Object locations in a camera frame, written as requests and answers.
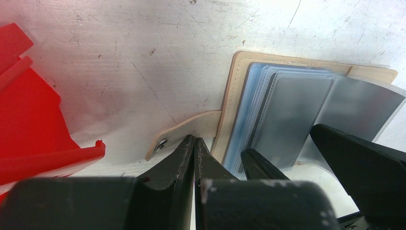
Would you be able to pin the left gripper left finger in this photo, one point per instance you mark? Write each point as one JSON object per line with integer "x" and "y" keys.
{"x": 162, "y": 196}

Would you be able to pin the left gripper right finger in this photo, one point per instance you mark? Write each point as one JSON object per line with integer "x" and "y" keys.
{"x": 212, "y": 182}

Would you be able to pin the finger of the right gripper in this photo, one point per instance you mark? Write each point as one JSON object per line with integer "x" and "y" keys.
{"x": 373, "y": 175}
{"x": 257, "y": 167}

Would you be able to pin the beige card holder wallet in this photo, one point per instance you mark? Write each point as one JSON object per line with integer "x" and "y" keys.
{"x": 362, "y": 101}

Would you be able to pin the grey credit card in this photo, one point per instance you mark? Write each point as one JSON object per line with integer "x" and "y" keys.
{"x": 291, "y": 106}

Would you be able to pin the red plastic bin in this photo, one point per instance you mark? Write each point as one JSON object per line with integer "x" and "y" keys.
{"x": 34, "y": 138}

